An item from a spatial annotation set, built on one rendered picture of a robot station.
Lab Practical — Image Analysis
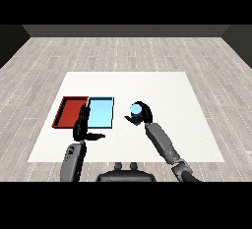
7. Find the small blue can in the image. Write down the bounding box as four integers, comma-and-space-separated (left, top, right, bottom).
129, 103, 143, 119

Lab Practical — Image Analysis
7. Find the red shallow open box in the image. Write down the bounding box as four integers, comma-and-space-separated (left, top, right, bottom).
51, 95, 90, 130

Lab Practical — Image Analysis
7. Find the light blue shallow open box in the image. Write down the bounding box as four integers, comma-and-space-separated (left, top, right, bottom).
86, 96, 115, 130

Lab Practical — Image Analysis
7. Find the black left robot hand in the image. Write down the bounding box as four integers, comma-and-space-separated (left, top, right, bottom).
72, 103, 106, 143

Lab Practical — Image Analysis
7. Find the dark grey robot body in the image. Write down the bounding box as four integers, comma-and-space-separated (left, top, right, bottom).
95, 162, 158, 183

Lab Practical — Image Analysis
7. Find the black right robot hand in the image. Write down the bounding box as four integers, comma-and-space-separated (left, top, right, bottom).
124, 100, 155, 127

